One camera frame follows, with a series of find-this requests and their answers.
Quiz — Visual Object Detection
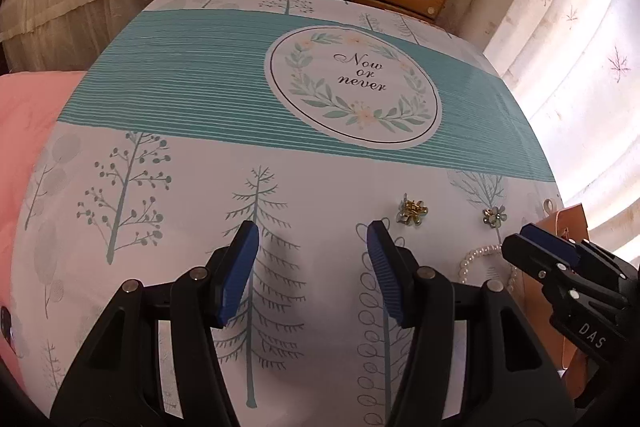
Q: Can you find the brown leather bag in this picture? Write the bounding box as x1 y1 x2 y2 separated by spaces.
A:
510 202 608 408

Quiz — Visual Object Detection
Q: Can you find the leaf print white curtain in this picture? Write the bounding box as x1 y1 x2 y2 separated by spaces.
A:
425 0 640 268

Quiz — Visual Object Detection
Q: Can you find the dark round object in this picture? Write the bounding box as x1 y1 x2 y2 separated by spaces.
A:
0 305 16 343

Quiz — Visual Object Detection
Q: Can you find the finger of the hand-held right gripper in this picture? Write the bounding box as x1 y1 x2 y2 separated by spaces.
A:
519 223 601 269
501 233 582 294

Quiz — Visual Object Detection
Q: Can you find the gold flower earring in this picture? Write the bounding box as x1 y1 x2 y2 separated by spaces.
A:
397 199 430 224

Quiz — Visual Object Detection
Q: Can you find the white pearl bracelet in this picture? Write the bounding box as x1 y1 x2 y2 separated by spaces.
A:
457 243 521 293

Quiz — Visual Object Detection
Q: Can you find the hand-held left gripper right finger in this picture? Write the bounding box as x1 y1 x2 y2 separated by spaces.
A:
366 220 576 427

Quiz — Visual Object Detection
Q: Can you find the tree print teal cloth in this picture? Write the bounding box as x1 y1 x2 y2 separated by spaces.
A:
10 0 563 427

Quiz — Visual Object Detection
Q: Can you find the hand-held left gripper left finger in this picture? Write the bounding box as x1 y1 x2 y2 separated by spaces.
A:
50 221 261 427

